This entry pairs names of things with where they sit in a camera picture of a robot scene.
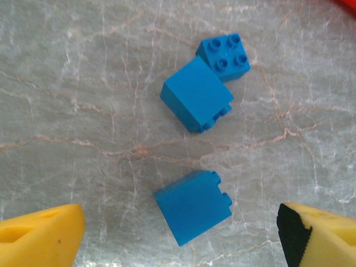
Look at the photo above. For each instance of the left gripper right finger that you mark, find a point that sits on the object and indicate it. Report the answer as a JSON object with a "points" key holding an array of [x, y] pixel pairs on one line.
{"points": [[322, 239]]}

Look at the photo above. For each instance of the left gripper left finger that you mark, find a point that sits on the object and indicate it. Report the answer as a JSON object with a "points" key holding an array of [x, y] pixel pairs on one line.
{"points": [[36, 236]]}

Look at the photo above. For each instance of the blue lego brick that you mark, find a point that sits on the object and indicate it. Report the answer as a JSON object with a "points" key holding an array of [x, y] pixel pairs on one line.
{"points": [[194, 89], [226, 57], [192, 208]]}

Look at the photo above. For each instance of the red plastic bin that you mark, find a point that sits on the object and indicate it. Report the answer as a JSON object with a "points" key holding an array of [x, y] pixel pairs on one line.
{"points": [[347, 3]]}

